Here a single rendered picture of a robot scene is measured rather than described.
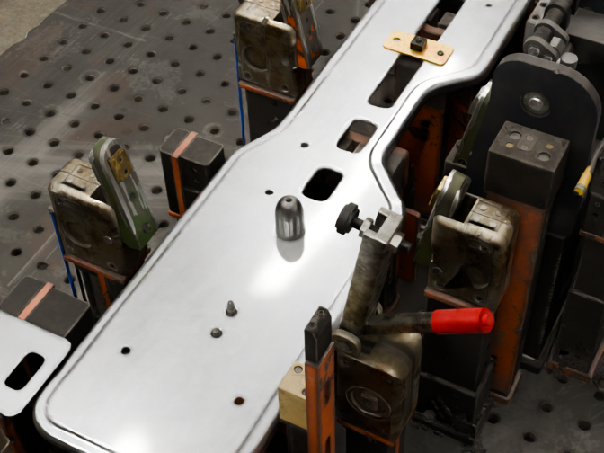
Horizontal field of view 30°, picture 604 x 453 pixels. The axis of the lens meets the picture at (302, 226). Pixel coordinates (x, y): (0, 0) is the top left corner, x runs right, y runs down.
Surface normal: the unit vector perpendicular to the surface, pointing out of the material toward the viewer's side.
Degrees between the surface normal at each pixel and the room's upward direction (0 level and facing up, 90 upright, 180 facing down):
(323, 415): 90
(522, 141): 0
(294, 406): 90
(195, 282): 0
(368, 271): 90
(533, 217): 90
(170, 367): 0
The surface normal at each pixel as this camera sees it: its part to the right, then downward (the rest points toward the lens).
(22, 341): -0.03, -0.67
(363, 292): -0.46, 0.67
